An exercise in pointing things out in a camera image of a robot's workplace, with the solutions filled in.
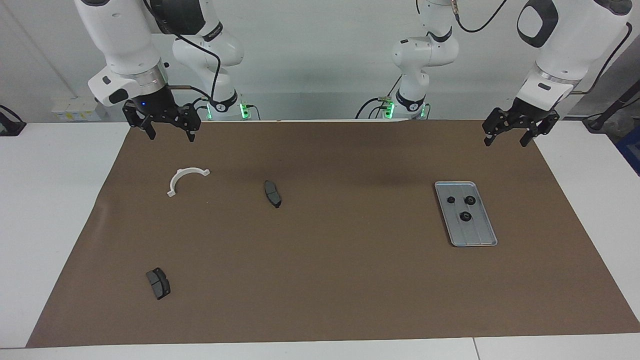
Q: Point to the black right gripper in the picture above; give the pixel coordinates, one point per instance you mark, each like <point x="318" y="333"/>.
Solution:
<point x="155" y="102"/>

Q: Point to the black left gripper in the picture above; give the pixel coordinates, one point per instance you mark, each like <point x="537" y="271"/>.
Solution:
<point x="525" y="111"/>

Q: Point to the large black bearing gear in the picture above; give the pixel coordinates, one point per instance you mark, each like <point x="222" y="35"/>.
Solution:
<point x="465" y="216"/>
<point x="469" y="200"/>

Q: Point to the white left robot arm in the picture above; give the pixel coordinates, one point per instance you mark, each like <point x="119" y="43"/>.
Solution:
<point x="575" y="45"/>

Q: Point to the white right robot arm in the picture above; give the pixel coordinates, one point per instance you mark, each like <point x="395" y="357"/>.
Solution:
<point x="120" y="40"/>

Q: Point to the silver metal tray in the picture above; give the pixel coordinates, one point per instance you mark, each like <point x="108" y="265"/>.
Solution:
<point x="477" y="232"/>

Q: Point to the black stand pole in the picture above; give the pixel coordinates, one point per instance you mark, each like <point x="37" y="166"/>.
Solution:
<point x="607" y="112"/>

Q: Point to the blue crate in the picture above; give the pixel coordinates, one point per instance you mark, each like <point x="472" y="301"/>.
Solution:
<point x="631" y="150"/>

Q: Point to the long grey brake pad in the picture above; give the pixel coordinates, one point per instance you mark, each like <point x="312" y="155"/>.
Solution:
<point x="272" y="194"/>

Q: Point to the short grey brake pad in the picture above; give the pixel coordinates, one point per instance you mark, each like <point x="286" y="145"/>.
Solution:
<point x="158" y="283"/>

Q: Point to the brown table mat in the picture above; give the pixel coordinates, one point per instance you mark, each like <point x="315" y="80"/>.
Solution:
<point x="350" y="280"/>

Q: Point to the white curved plastic bracket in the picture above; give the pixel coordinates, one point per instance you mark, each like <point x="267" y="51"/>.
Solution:
<point x="176" y="180"/>

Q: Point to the white wall box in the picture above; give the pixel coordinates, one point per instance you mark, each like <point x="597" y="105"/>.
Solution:
<point x="75" y="109"/>

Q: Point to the black clamp mount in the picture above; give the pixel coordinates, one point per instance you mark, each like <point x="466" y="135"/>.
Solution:
<point x="10" y="125"/>

